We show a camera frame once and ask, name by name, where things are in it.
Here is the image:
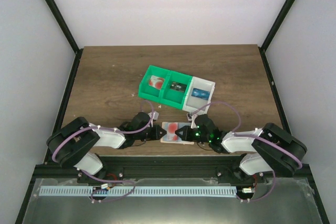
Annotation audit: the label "green plastic bin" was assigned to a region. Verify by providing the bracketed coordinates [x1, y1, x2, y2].
[159, 70, 192, 110]
[138, 65, 170, 102]

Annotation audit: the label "middle green plastic bin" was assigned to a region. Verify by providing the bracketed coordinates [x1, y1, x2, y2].
[159, 70, 192, 110]

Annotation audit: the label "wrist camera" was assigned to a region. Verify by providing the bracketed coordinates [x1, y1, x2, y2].
[149, 111, 159, 127]
[187, 113, 198, 129]

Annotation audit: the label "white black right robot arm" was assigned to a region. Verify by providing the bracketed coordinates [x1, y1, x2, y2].
[175, 114, 307, 184]

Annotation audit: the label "black VIP credit card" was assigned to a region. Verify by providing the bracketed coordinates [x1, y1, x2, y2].
[170, 82, 187, 92]

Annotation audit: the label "light blue slotted cable duct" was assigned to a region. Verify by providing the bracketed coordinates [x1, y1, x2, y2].
[38, 186, 237, 198]

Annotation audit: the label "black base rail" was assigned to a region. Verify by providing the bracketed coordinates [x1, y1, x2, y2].
[32, 155, 313, 185]

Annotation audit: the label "metal sheet front plate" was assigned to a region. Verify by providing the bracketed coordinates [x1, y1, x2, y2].
[23, 178, 322, 223]

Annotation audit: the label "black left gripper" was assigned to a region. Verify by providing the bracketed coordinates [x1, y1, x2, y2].
[135, 126, 167, 142]

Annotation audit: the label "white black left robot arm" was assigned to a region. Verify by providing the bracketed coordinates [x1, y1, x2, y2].
[47, 112, 167, 184]

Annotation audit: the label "white plastic bin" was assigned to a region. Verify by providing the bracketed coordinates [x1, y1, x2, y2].
[182, 77, 215, 115]

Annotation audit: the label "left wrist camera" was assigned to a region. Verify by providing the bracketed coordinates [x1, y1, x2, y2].
[149, 111, 159, 127]

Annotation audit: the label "black right frame post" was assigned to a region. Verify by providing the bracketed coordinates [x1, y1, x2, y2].
[258, 0, 312, 51]

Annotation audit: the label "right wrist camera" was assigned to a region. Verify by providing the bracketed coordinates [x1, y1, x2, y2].
[187, 113, 198, 129]

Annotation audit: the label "black frame post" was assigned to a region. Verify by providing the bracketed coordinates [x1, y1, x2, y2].
[258, 0, 312, 51]
[28, 0, 81, 54]

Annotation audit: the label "beige leather card holder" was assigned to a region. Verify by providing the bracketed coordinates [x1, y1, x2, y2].
[160, 122, 194, 145]

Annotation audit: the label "blue VIP credit card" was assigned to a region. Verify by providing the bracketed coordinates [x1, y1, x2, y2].
[191, 88, 210, 100]

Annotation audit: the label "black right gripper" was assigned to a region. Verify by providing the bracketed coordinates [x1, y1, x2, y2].
[175, 126, 211, 144]

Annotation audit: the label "left green plastic bin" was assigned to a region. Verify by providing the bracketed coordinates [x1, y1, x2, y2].
[138, 65, 170, 102]

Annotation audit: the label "black left frame post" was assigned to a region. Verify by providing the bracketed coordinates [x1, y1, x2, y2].
[28, 0, 81, 54]

